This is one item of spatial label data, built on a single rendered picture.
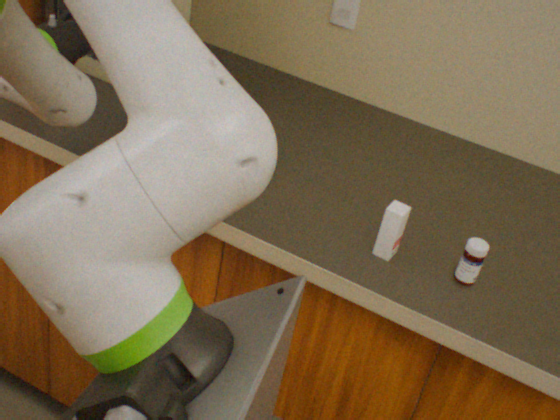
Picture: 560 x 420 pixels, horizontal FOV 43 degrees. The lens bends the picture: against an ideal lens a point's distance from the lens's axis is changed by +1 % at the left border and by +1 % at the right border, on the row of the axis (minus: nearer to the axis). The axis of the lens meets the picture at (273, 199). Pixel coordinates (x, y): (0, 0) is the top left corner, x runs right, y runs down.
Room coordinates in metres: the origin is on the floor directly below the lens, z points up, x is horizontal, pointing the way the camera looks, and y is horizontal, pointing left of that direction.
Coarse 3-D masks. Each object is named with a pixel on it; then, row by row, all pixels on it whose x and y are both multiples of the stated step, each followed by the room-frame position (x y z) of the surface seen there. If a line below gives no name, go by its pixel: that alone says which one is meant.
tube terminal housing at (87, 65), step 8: (176, 0) 1.52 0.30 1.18; (184, 0) 1.55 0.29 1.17; (176, 8) 1.52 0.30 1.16; (184, 8) 1.55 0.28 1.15; (184, 16) 1.56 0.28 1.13; (80, 64) 1.56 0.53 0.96; (88, 64) 1.55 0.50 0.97; (96, 64) 1.54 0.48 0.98; (88, 72) 1.55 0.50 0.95; (96, 72) 1.54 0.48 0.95; (104, 72) 1.53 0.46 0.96; (104, 80) 1.53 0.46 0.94
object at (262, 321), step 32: (288, 288) 0.61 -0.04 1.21; (224, 320) 0.59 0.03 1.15; (256, 320) 0.57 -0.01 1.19; (288, 320) 0.56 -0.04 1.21; (256, 352) 0.51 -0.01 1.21; (288, 352) 0.62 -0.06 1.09; (224, 384) 0.47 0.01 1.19; (256, 384) 0.46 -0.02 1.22; (192, 416) 0.44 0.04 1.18; (224, 416) 0.42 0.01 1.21; (256, 416) 0.49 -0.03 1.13
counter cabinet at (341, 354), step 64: (0, 192) 1.31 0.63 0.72; (192, 256) 1.12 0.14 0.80; (256, 256) 1.07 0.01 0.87; (0, 320) 1.32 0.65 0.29; (320, 320) 1.01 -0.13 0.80; (384, 320) 0.97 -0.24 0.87; (64, 384) 1.24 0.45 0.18; (320, 384) 1.00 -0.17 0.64; (384, 384) 0.96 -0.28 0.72; (448, 384) 0.92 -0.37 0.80; (512, 384) 0.88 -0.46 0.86
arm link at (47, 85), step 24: (0, 24) 0.85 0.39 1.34; (24, 24) 0.91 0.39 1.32; (0, 48) 0.87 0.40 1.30; (24, 48) 0.91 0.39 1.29; (48, 48) 0.98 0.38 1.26; (0, 72) 0.92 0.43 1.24; (24, 72) 0.93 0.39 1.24; (48, 72) 0.97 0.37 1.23; (72, 72) 1.03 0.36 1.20; (24, 96) 0.98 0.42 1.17; (48, 96) 0.98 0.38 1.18; (72, 96) 1.02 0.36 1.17; (48, 120) 1.03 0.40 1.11; (72, 120) 1.03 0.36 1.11
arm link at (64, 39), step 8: (48, 24) 1.23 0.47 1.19; (56, 24) 1.23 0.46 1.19; (48, 32) 1.20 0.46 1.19; (56, 32) 1.21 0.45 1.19; (64, 32) 1.23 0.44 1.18; (56, 40) 1.20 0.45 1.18; (64, 40) 1.21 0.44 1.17; (72, 40) 1.23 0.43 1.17; (64, 48) 1.20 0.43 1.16; (72, 48) 1.22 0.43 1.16; (64, 56) 1.20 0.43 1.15; (72, 56) 1.22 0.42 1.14; (72, 64) 1.23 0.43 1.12
